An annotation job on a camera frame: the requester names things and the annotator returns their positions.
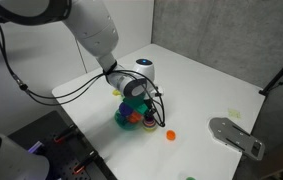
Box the black perforated breadboard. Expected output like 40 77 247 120
9 111 117 180

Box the yellow sticky note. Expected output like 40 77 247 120
228 109 241 119

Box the yellow stacking cup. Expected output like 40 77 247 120
143 123 157 132

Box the orange toy in bowl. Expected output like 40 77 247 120
128 112 142 123

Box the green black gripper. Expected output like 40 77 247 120
123 94 152 115

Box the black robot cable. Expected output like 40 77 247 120
0 21 167 128

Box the grey metal mounting plate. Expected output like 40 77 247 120
208 117 265 161

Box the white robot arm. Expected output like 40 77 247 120
0 0 156 180

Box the green plastic bowl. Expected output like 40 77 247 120
114 109 144 130

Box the purple plastic cup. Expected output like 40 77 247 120
143 117 155 127

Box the green plastic cup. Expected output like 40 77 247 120
186 177 196 180

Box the orange plastic cup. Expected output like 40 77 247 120
166 130 176 141

